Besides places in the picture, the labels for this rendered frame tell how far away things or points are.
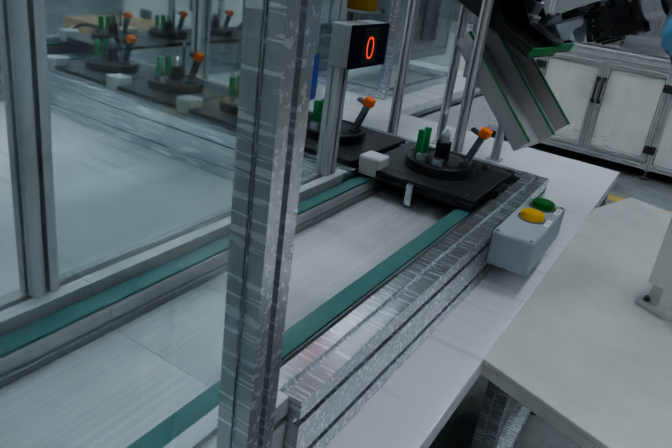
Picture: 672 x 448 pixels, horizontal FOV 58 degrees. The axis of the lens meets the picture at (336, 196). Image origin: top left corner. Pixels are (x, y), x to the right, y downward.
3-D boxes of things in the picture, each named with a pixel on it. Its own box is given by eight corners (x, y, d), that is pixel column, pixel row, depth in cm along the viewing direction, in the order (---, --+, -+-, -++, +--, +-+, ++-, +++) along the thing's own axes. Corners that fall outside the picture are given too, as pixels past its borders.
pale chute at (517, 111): (539, 143, 143) (555, 134, 140) (513, 151, 133) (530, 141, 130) (483, 41, 147) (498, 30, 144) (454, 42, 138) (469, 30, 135)
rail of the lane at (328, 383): (537, 221, 131) (550, 174, 127) (291, 482, 60) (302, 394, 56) (512, 213, 134) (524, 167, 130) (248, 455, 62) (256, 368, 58)
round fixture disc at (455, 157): (484, 169, 124) (486, 160, 124) (458, 186, 113) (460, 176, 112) (422, 151, 131) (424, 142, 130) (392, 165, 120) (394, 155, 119)
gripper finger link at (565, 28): (542, 44, 138) (584, 35, 133) (539, 18, 138) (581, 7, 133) (547, 46, 141) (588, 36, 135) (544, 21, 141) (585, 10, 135)
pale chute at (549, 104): (555, 132, 155) (570, 123, 152) (532, 139, 146) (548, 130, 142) (503, 38, 159) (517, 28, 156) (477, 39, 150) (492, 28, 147)
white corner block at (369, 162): (387, 174, 120) (390, 155, 119) (376, 180, 117) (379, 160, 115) (367, 168, 122) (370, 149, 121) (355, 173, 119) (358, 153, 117)
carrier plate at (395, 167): (513, 180, 127) (515, 170, 126) (471, 212, 108) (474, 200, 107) (410, 149, 138) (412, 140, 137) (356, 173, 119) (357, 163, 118)
